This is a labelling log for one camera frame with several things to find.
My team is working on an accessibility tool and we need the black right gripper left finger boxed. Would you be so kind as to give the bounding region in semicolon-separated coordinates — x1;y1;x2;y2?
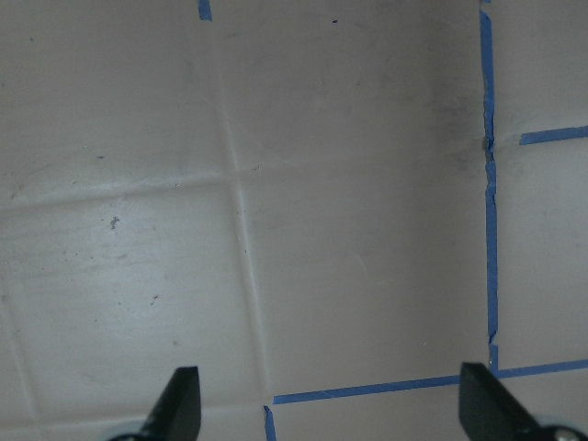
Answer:
135;367;201;441

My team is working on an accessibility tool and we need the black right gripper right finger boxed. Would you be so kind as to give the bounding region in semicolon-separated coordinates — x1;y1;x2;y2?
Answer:
458;363;563;441

